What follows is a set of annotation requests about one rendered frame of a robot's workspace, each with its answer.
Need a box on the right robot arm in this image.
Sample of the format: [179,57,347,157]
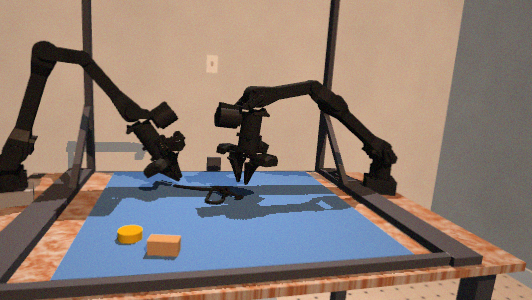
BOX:
[0,41,186,193]

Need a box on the orange disc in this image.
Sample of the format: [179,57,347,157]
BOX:
[117,225,143,244]

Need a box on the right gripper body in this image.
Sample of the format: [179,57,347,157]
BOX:
[142,133,175,178]

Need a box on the dark brown rope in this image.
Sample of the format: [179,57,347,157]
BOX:
[173,184,244,204]

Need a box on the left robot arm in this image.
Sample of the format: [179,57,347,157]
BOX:
[214,80,398,181]

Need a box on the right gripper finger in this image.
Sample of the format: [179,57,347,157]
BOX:
[159,160,180,181]
[169,152,182,178]

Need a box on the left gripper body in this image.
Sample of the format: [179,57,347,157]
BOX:
[216,129,278,167]

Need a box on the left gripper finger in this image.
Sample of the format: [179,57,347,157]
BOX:
[244,162,259,185]
[227,157,247,182]

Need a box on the blue mat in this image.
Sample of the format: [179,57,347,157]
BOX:
[50,171,414,281]

